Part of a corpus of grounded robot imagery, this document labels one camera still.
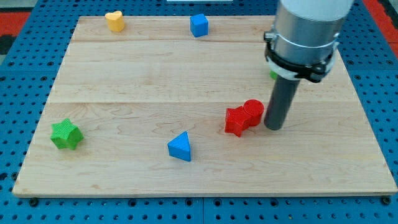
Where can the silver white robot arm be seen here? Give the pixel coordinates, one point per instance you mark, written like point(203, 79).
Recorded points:
point(302, 41)

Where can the green block behind arm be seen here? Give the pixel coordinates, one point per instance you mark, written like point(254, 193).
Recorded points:
point(273, 75)

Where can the yellow heart block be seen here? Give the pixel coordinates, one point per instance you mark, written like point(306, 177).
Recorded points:
point(115, 21)

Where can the wooden board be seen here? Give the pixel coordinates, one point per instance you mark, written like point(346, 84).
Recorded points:
point(130, 93)

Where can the red star block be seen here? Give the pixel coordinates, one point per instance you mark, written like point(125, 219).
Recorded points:
point(236, 120)

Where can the blue triangle block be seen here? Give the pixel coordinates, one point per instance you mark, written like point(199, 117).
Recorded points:
point(180, 148)

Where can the red cylinder block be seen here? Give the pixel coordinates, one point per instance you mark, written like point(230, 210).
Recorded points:
point(254, 108)

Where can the blue cube block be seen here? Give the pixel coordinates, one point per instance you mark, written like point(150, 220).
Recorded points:
point(199, 25)

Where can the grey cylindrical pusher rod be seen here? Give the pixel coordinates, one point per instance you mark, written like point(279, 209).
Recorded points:
point(281, 99)

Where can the green star block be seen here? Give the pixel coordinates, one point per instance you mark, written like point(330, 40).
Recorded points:
point(66, 135)

